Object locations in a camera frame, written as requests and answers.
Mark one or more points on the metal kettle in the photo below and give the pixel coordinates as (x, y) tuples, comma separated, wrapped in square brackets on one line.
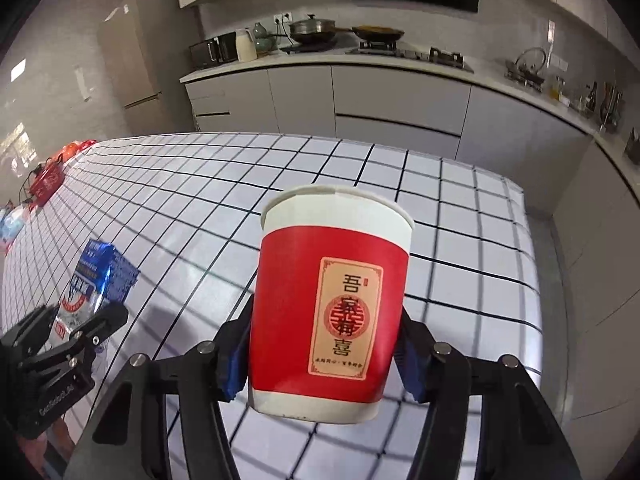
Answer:
[(526, 68)]

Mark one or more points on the wok on stove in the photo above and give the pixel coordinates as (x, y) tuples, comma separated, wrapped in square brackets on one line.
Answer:
[(377, 34)]

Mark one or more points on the steel pot with lid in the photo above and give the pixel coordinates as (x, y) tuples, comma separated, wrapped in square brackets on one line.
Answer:
[(312, 30)]

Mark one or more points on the red paper cup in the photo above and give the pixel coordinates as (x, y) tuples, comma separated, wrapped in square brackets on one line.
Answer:
[(331, 277)]

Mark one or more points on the toaster oven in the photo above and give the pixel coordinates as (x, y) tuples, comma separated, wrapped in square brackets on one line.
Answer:
[(214, 51)]

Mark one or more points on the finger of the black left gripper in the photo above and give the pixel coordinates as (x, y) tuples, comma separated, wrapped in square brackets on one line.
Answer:
[(95, 329)]

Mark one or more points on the grey base cabinets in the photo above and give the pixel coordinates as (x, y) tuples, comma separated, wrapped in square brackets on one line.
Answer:
[(567, 171)]

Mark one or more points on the blue white milk carton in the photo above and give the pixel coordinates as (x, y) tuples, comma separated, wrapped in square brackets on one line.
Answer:
[(102, 275)]

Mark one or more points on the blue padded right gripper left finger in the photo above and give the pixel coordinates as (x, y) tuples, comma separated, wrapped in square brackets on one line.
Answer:
[(215, 369)]

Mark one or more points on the white electric kettle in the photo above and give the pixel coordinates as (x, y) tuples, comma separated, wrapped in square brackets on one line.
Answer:
[(245, 46)]

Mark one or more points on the red basket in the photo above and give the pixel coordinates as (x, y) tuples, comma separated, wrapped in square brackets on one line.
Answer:
[(44, 181)]

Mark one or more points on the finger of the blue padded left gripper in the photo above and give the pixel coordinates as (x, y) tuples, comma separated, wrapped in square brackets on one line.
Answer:
[(31, 333)]

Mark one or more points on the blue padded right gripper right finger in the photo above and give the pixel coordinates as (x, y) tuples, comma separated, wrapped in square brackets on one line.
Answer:
[(429, 369)]

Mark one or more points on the gas stove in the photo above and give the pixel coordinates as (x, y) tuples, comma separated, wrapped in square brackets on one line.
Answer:
[(432, 55)]

